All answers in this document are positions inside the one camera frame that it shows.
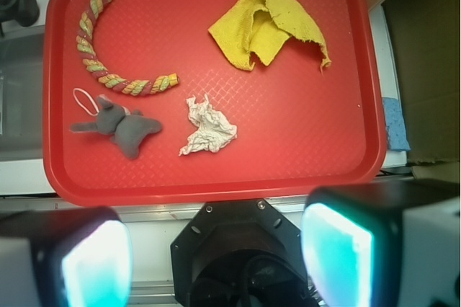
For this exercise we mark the yellow cloth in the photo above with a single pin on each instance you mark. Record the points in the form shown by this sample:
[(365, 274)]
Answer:
[(262, 27)]

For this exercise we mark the crumpled white paper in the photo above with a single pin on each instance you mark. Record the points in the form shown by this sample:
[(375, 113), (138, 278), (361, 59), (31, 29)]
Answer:
[(213, 130)]

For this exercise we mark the multicolour twisted rope toy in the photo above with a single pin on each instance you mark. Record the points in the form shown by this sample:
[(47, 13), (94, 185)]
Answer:
[(99, 72)]

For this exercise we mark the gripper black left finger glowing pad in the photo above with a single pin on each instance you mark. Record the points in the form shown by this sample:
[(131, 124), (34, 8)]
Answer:
[(74, 257)]

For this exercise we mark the black octagonal mount plate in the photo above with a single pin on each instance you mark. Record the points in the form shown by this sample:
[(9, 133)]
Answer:
[(240, 253)]

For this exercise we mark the gray plush animal toy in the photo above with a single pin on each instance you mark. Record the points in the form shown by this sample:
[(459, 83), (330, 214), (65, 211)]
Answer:
[(125, 129)]

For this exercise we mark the black knob fixture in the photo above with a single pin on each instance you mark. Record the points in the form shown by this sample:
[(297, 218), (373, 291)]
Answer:
[(23, 12)]

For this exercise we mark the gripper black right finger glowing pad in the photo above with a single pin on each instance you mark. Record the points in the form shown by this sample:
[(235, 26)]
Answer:
[(393, 243)]

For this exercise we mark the brown cardboard box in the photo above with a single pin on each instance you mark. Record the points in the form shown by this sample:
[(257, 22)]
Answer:
[(425, 37)]

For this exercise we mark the red plastic tray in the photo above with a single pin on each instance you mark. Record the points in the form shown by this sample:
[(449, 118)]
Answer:
[(299, 126)]

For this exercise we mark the blue sponge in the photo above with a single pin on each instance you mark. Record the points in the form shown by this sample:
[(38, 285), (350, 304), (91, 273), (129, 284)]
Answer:
[(395, 125)]

